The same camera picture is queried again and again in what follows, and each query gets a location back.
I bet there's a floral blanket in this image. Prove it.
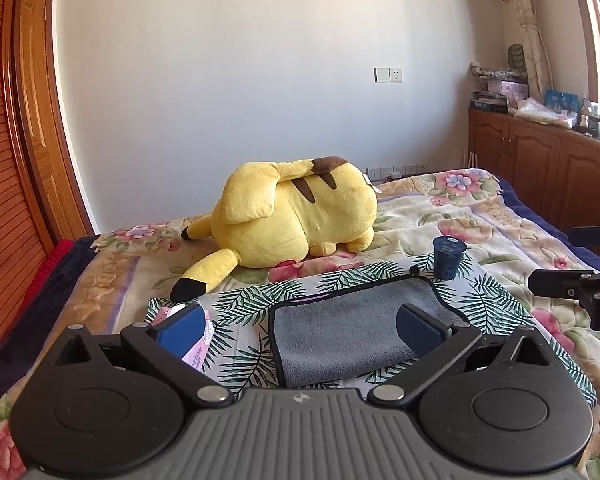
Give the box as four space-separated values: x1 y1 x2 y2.
0 169 600 480

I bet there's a grey towel with black edge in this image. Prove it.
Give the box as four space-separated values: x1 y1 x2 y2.
267 274 474 390

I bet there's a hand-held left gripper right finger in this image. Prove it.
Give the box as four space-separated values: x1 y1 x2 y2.
369 302 553 407

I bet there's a pink printed paper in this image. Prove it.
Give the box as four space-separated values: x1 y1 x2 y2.
145 305 216 374

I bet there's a green patterned fan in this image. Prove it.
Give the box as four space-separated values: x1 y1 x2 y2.
507 43 529 74

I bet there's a row of wall sockets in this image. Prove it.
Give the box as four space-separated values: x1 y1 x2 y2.
365 162 429 184

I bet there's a blue box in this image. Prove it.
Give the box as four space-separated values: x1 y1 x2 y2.
544 88 580 117

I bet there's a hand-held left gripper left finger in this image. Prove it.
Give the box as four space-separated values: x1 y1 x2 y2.
50 304 235 408

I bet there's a yellow plush toy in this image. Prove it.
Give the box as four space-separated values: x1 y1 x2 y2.
169 156 382 304

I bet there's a red cloth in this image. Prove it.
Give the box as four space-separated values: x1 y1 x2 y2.
16 239 77 323

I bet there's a blue plastic cup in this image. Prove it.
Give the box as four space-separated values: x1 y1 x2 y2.
432 235 465 281

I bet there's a louvered wooden wardrobe door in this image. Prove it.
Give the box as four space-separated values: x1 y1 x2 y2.
0 0 57 378

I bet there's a wooden cabinet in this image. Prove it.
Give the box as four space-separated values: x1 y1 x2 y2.
467 107 600 257

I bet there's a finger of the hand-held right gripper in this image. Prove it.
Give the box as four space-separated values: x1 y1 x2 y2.
527 259 600 332
569 224 600 247

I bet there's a floral curtain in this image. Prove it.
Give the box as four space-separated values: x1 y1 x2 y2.
494 0 557 107

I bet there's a leaf print cloth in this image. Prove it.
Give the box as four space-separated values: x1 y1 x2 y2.
145 255 599 409

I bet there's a folded floral cloth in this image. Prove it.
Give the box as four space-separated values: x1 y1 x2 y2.
469 62 529 82

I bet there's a clear plastic bag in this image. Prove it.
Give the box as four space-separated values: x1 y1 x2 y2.
509 97 579 129

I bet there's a stack of boxes and books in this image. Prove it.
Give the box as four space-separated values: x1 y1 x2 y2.
471 77 531 114

